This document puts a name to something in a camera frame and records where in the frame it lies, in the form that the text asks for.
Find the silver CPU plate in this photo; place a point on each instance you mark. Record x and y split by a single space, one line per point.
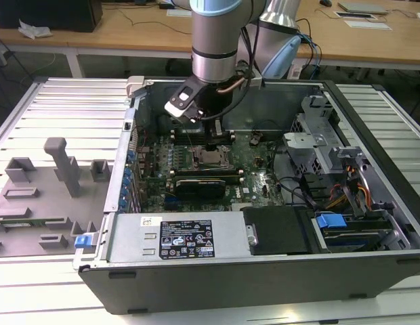
213 159

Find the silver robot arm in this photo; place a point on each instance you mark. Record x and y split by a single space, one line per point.
213 40

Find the black RAM slot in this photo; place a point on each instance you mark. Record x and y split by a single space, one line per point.
179 131
179 138
179 141
206 171
206 176
179 134

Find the CPU socket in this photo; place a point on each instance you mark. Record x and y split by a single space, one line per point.
196 159

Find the blue slot retainer tab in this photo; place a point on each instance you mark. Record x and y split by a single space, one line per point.
130 155
123 198
127 173
126 183

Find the black bay cover plate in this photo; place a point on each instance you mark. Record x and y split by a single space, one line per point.
277 230

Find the black case fan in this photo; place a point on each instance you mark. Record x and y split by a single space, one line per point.
164 128

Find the black graphics card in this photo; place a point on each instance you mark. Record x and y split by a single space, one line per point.
200 191

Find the green motherboard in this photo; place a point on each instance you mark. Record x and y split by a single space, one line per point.
257 189

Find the white paper sheet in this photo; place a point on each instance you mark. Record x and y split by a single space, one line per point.
179 13
367 25

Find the metal drive cage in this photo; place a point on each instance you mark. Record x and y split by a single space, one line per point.
308 149

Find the black power adapter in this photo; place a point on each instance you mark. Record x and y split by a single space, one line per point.
166 6

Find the black computer mouse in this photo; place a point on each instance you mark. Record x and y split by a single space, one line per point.
325 2

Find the gray power supply unit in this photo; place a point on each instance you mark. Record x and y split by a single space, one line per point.
135 237

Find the hard disk in blue carrier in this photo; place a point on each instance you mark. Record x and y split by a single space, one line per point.
330 225

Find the gray laptop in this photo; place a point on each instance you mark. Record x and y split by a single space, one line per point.
362 7

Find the black PC case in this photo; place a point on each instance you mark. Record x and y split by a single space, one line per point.
230 284

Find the blue plastic latch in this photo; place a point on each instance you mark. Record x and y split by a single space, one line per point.
81 242

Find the black computer box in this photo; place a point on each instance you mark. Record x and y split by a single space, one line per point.
44 13

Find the crumpled white paper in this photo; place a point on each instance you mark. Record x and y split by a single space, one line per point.
35 29

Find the gray parts rack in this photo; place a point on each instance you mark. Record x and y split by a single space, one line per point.
37 210

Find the green RAM stick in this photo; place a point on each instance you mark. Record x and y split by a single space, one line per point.
27 223

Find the white depth camera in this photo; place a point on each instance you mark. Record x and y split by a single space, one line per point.
183 101

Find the metal disk bay bracket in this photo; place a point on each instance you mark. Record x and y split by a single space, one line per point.
362 159

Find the black strip white frame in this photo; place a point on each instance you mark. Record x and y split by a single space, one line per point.
354 15

